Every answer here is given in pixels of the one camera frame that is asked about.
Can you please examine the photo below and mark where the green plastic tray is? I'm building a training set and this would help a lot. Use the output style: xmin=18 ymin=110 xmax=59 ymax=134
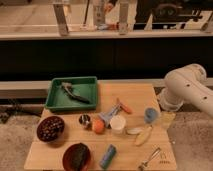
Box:
xmin=45 ymin=76 xmax=98 ymax=112

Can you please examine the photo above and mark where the translucent yellow cup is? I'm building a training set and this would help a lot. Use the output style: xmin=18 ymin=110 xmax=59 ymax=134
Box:
xmin=161 ymin=111 xmax=176 ymax=130

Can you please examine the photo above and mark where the white cup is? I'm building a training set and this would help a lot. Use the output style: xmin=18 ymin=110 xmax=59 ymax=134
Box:
xmin=110 ymin=115 xmax=126 ymax=134

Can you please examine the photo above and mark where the orange fruit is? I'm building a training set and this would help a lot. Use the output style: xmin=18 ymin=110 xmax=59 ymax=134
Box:
xmin=92 ymin=119 xmax=105 ymax=134

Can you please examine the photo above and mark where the white oval shell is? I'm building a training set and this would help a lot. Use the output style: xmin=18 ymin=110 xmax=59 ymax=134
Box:
xmin=126 ymin=127 xmax=143 ymax=135

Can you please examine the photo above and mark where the small dark metallic ball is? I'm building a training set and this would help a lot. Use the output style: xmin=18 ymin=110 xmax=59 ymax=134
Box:
xmin=79 ymin=114 xmax=91 ymax=129

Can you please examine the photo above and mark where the yellow banana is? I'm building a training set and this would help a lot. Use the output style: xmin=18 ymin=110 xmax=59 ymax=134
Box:
xmin=135 ymin=126 xmax=152 ymax=146

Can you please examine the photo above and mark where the orange carrot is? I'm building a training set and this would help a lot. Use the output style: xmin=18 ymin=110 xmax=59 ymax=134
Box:
xmin=117 ymin=98 xmax=132 ymax=114

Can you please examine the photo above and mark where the dark garlic press tool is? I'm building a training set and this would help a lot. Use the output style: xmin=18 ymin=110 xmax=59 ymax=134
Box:
xmin=61 ymin=82 xmax=90 ymax=104

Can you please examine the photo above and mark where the wooden board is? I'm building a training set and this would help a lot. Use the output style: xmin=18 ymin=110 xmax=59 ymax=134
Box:
xmin=24 ymin=83 xmax=177 ymax=171

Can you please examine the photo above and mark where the blue rectangular block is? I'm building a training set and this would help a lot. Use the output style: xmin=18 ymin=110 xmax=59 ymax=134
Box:
xmin=99 ymin=144 xmax=116 ymax=169

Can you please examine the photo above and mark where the light blue scoop utensil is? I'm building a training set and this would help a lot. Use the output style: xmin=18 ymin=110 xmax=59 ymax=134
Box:
xmin=98 ymin=104 xmax=120 ymax=127

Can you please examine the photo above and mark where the dark purple bowl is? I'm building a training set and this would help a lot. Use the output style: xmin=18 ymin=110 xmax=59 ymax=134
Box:
xmin=37 ymin=116 xmax=65 ymax=142

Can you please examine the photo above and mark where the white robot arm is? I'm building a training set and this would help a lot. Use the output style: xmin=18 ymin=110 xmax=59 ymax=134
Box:
xmin=158 ymin=64 xmax=213 ymax=117

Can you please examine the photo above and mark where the red bowl with dark contents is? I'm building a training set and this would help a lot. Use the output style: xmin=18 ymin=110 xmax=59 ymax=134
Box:
xmin=62 ymin=143 xmax=91 ymax=171

